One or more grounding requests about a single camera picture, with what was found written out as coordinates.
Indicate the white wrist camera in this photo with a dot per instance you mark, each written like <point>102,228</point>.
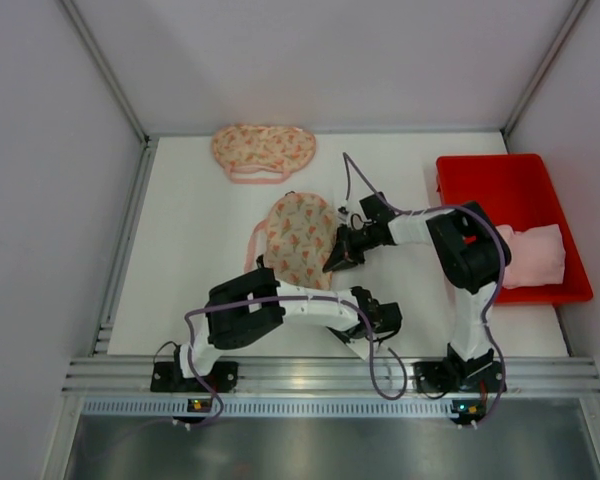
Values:
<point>344,211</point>
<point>360,346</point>

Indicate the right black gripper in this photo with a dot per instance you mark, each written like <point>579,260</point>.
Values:
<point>349,244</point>

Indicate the aluminium mounting rail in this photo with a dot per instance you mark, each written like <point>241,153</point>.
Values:
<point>526,377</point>

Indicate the pink cloth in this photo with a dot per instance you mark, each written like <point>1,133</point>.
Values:
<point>538,256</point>

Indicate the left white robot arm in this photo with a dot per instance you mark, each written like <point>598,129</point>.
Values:
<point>246,309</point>

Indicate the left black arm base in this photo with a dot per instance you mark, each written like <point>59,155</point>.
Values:
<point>168,376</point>

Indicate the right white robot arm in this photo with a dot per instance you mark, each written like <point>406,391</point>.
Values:
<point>471,253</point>

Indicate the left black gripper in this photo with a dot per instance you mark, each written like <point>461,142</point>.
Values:
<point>362,329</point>

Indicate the floral mesh laundry bag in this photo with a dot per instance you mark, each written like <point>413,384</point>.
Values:
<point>295,240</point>

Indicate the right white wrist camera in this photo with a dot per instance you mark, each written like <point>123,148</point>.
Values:
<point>344,211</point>

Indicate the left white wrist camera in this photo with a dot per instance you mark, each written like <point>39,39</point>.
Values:
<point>360,346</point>

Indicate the red plastic tray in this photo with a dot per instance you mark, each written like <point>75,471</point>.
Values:
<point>516,190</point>

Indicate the slotted grey cable duct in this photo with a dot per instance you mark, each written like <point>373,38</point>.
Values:
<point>280,407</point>

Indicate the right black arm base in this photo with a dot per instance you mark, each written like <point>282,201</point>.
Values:
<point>452,375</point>

